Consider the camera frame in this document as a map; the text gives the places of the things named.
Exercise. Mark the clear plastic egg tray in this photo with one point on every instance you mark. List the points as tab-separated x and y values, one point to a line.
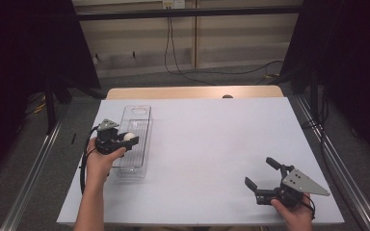
138	154

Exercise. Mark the white table cover board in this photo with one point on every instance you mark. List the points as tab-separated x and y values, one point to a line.
205	128

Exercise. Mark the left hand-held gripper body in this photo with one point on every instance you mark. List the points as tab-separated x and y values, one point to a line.
106	139

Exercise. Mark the wooden table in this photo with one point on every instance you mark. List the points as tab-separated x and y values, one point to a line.
173	93

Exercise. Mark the black metal stand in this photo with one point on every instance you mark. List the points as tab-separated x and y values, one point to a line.
49	112

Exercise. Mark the white wall outlet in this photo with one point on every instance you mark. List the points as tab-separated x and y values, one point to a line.
173	4

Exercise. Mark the black horizontal bar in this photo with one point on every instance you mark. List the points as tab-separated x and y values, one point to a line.
189	12

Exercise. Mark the dark curtain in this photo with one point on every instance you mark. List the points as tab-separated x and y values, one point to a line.
359	64
19	48

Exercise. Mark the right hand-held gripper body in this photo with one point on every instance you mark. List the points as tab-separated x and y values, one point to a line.
298	184

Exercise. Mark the person's left hand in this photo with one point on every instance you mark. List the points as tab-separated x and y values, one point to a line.
99	166

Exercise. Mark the person's right hand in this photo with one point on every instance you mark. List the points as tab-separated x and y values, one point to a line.
295	216

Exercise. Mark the metal floor rail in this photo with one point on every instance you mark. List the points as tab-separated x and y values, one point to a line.
29	183
343	179

